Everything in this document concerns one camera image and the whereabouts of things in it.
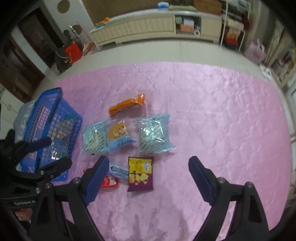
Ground blue cake packet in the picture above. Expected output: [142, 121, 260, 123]
[106, 119, 136, 153]

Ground pink quilted table cover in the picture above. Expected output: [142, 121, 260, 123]
[56, 62, 292, 240]

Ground grey blue embroidered cloth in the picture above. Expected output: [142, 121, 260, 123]
[13, 100, 36, 143]

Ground blue purple bar packet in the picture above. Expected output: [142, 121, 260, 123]
[108, 163, 129, 181]

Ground blue plastic basket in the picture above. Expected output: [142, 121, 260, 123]
[20, 87, 83, 173]

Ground left hand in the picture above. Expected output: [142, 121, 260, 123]
[15, 208, 33, 223]

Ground pink shopping bag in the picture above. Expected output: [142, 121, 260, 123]
[244, 39, 266, 64]

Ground purple yellow chips bag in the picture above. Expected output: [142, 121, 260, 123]
[127, 156, 154, 192]

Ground brown cardboard box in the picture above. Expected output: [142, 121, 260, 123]
[193, 0, 222, 15]

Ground white metal shelf rack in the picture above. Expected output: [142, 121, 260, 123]
[220, 1, 251, 52]

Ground light blue snack bag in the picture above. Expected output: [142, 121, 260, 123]
[82, 120, 109, 155]
[135, 113, 176, 155]

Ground red bag on floor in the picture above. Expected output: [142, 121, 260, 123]
[65, 42, 83, 64]

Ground cream TV cabinet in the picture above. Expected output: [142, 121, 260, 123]
[89, 9, 222, 49]

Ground black bag on floor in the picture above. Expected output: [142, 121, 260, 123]
[55, 47, 72, 74]

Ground tissue pack on cabinet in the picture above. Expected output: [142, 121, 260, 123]
[157, 1, 170, 9]

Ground plate of oranges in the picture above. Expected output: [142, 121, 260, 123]
[95, 17, 110, 26]

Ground red snack packet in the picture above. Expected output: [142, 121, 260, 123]
[91, 174, 119, 188]

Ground orange wafer bar packet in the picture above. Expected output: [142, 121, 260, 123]
[108, 93, 145, 117]

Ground white slippers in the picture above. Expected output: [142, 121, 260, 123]
[259, 64, 272, 81]

